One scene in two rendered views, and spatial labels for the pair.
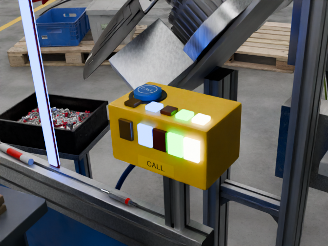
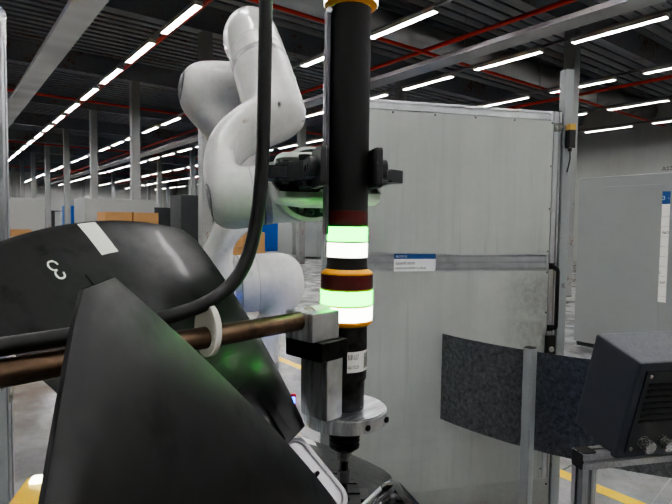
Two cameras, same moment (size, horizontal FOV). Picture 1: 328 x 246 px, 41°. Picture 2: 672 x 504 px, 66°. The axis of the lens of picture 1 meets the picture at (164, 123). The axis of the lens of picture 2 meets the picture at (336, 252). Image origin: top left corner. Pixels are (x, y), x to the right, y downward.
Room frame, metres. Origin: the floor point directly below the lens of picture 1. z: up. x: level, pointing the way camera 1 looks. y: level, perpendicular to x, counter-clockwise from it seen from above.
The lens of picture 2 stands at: (1.29, -0.31, 1.45)
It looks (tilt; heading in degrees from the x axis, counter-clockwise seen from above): 3 degrees down; 131
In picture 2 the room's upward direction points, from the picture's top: 1 degrees clockwise
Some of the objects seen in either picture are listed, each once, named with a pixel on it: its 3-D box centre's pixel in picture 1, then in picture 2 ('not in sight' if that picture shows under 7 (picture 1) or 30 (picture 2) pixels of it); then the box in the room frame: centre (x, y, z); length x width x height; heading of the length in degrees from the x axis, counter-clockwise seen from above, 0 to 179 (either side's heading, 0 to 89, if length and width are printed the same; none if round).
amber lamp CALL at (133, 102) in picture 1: (133, 102); not in sight; (0.54, 0.04, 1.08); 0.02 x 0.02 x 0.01; 54
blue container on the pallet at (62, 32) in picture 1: (63, 26); not in sight; (4.14, 0.92, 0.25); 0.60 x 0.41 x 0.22; 176
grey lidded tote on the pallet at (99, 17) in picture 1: (114, 19); not in sight; (4.10, 0.42, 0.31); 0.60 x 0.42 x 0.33; 176
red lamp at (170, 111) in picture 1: (169, 110); not in sight; (0.51, -0.01, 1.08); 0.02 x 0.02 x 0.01; 54
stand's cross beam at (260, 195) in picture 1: (253, 197); not in sight; (0.99, -0.24, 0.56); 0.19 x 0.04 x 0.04; 54
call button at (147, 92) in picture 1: (147, 93); not in sight; (0.57, 0.02, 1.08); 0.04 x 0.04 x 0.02
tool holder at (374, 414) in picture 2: not in sight; (337, 364); (1.01, 0.01, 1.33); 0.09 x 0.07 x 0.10; 89
